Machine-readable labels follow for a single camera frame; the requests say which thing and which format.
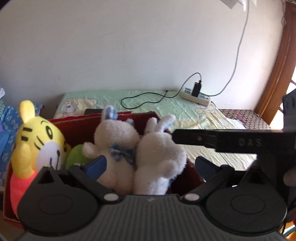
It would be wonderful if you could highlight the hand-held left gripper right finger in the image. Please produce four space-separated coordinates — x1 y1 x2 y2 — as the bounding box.
184 156 266 203

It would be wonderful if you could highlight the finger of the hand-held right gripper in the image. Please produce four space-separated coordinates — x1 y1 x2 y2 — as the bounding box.
172 129 219 150

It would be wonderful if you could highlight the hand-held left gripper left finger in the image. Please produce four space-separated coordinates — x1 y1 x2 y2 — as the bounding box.
37 156 121 204

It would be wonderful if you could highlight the green plush toy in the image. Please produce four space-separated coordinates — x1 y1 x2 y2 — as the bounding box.
65 144 93 169

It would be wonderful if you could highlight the white plush rabbit blue bow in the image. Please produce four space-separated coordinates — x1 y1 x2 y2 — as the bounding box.
83 105 140 195

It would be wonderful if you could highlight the red cardboard box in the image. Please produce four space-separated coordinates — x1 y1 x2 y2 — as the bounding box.
3 111 206 223

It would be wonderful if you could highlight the yellow tiger plush toy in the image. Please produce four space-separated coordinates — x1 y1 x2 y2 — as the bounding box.
10 100 72 216

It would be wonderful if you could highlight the person's right hand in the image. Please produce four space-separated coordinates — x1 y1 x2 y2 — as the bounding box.
282 90 296 131

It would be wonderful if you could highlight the white power strip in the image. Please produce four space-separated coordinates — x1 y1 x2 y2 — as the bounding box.
180 87 212 107

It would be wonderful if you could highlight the black charger plug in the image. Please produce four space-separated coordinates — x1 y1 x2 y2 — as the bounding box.
191 81 202 97

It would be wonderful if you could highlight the black charging cable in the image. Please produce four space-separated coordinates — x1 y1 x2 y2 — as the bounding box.
121 72 202 109

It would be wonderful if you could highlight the wooden door frame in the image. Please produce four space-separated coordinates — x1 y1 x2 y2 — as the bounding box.
254 5 296 127

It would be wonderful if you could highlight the grey power strip cord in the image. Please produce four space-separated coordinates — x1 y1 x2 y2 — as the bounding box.
209 0 251 96

